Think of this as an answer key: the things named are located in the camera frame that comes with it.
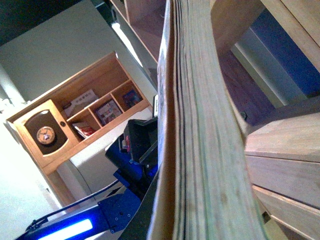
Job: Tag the red book in cabinet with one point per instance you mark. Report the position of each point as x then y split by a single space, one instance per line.
84 129

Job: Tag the white book in cabinet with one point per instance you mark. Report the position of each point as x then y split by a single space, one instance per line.
80 103

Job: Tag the wooden wall cabinet with clock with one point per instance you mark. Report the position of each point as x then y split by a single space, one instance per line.
67 129

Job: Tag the colourful book in cabinet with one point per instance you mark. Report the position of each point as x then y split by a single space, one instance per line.
108 112

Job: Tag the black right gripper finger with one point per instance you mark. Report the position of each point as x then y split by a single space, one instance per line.
138 227

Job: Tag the right wooden shelf cabinet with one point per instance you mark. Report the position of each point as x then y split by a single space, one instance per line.
282 154

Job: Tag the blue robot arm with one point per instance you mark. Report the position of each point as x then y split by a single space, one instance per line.
111 213

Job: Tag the thick green-cover book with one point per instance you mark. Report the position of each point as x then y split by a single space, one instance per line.
203 191

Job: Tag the black bin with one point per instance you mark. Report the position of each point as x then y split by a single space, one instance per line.
139 141

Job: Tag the blue book in cabinet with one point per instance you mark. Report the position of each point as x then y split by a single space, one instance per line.
131 98

